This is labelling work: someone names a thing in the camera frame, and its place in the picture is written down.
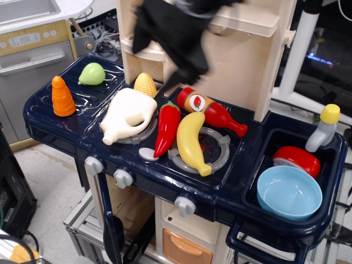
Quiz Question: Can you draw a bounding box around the orange toy carrot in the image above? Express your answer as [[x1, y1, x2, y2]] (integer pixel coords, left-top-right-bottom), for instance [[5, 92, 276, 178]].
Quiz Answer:
[[52, 76, 76, 117]]

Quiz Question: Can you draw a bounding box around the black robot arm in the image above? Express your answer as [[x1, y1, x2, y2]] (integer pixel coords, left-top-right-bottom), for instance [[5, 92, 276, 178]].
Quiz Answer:
[[132, 1, 234, 92]]

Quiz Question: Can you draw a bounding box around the light blue bowl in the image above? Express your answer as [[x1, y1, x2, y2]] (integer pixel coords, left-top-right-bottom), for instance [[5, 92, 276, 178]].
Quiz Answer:
[[257, 166, 323, 221]]

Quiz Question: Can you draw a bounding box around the yellow toy banana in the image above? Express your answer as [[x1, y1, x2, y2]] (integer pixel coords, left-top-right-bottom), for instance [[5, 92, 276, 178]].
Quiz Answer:
[[177, 112, 212, 177]]

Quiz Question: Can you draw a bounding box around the red toy chili pepper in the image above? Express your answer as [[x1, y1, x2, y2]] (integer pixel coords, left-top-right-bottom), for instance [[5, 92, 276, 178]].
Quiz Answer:
[[153, 101, 181, 158]]

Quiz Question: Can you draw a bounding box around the grey oval stove button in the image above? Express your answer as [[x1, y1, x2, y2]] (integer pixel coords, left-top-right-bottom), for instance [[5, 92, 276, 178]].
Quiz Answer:
[[138, 147, 158, 161]]

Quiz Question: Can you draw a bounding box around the red toy ketchup bottle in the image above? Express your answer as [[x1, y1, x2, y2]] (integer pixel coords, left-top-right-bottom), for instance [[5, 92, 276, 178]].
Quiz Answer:
[[177, 87, 248, 137]]

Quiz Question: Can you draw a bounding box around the cream toy jug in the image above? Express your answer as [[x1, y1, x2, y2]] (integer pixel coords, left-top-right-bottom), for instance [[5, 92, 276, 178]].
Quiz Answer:
[[100, 88, 157, 145]]

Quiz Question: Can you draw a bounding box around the yellow toy corn cob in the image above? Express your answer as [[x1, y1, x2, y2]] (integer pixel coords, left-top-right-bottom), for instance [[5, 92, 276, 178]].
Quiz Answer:
[[134, 73, 157, 98]]

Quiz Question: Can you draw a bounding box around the grey middle stove knob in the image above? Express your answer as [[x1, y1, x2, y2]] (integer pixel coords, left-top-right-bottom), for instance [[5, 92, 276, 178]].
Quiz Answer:
[[113, 169, 134, 189]]

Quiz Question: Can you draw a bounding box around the grey stove knob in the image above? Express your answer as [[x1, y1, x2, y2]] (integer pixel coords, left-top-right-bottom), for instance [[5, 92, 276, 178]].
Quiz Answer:
[[85, 156, 104, 175], [113, 169, 134, 189], [174, 196, 196, 217]]

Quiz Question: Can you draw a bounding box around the grey right stove knob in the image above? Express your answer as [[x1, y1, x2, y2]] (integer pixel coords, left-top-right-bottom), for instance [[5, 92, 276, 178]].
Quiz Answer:
[[174, 196, 196, 217]]

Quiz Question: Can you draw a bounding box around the grey left stove knob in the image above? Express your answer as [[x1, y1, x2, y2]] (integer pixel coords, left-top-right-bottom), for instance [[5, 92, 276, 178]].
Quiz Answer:
[[85, 156, 104, 175]]

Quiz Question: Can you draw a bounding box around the green toy pear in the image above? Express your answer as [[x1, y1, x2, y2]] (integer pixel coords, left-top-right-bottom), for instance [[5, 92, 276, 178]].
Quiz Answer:
[[78, 63, 106, 85]]

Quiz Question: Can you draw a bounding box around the cream toy kitchen shelf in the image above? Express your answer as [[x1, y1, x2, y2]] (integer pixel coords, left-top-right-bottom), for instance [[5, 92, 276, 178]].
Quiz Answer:
[[116, 1, 296, 122]]

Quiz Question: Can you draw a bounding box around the navy toy kitchen counter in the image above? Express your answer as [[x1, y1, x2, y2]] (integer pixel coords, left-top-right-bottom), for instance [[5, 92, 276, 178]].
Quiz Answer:
[[24, 56, 348, 263]]

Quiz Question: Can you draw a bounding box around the orange toy drawer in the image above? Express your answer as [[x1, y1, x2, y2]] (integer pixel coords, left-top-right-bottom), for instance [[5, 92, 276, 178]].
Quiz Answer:
[[162, 229, 213, 264]]

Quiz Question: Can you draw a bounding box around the navy hanging ladle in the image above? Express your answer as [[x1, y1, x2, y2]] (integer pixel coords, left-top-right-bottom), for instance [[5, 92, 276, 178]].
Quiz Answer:
[[97, 172, 124, 264]]

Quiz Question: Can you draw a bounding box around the white monitor stand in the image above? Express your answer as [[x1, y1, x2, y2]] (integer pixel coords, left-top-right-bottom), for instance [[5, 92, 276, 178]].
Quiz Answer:
[[273, 1, 351, 124]]

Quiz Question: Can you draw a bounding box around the grey toy faucet yellow cap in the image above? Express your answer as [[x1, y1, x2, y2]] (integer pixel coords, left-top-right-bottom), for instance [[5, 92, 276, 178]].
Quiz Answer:
[[305, 104, 340, 153]]

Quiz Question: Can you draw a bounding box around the black computer case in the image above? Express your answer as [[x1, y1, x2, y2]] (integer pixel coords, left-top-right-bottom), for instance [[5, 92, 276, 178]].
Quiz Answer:
[[1, 133, 37, 238]]

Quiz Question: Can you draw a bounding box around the grey right burner ring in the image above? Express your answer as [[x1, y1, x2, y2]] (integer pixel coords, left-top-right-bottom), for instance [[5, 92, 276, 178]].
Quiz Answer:
[[167, 126, 231, 175]]

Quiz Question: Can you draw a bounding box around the grey burner ring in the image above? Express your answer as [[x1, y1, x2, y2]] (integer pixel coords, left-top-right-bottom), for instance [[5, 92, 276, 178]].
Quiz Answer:
[[167, 126, 231, 175], [98, 116, 160, 146]]

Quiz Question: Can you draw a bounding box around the grey left burner ring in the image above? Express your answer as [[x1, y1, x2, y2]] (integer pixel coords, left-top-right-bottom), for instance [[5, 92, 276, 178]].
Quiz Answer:
[[98, 116, 160, 146]]

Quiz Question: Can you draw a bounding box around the aluminium frame stand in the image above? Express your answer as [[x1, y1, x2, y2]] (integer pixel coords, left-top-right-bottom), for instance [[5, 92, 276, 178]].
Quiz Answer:
[[63, 191, 111, 263]]

